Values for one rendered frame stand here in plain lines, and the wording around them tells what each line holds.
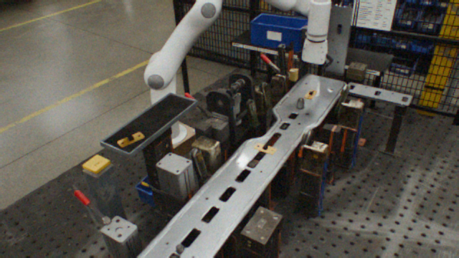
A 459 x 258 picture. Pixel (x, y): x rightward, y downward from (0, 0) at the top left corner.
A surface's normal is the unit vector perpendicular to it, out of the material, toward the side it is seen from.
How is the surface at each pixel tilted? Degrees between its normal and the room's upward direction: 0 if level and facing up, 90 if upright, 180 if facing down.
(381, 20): 90
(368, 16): 90
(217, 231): 0
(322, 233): 0
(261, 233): 0
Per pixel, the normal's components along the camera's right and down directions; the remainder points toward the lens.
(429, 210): -0.04, -0.81
